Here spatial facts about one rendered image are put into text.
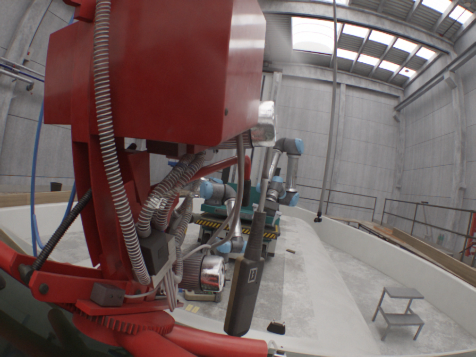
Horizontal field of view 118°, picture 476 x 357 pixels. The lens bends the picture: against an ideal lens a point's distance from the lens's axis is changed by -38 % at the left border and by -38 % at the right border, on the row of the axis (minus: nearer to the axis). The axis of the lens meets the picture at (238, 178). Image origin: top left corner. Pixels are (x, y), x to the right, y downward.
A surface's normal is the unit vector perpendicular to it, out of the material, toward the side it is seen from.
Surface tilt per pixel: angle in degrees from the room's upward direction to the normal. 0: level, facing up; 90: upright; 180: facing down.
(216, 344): 41
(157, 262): 90
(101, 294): 64
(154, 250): 90
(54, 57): 108
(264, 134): 131
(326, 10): 90
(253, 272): 90
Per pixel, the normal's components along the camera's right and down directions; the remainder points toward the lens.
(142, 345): -0.34, -0.82
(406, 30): -0.21, -0.03
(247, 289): 0.67, 0.11
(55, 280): 0.96, 0.16
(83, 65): -0.25, 0.27
